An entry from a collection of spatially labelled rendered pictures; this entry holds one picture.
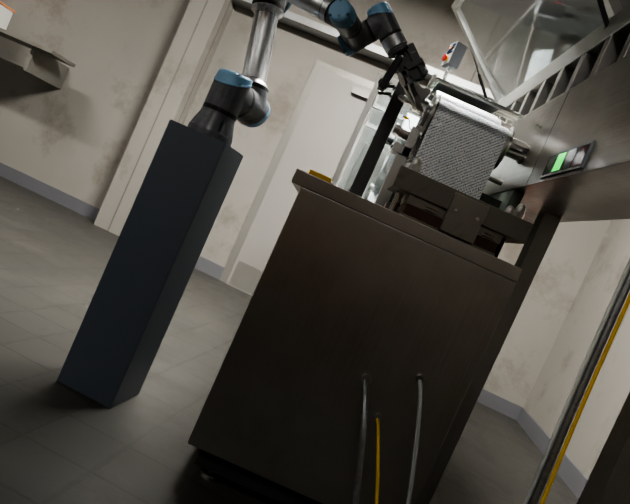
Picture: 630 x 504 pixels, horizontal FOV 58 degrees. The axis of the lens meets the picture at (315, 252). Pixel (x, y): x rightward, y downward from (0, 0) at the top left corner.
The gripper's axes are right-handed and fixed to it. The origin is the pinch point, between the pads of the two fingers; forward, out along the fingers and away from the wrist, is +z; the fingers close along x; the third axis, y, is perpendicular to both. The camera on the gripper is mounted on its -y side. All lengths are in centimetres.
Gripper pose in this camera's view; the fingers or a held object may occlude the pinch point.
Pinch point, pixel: (418, 109)
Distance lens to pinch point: 192.6
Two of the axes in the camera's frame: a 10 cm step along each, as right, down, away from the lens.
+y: 9.0, -4.4, -0.3
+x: 0.1, -0.4, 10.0
